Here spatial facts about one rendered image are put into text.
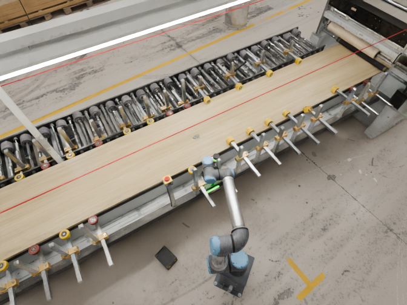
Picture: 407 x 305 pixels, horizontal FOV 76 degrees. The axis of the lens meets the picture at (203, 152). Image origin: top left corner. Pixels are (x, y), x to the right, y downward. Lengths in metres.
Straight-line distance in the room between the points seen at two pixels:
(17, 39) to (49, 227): 1.67
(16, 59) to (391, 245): 3.83
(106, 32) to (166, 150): 1.50
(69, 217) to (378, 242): 3.34
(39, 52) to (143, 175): 1.49
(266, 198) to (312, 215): 0.58
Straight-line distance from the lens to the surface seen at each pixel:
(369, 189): 4.06
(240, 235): 1.75
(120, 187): 2.61
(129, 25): 1.57
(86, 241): 2.84
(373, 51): 4.14
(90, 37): 1.54
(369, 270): 3.63
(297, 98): 3.36
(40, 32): 1.51
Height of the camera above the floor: 3.12
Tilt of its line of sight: 56 degrees down
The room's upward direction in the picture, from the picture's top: 2 degrees counter-clockwise
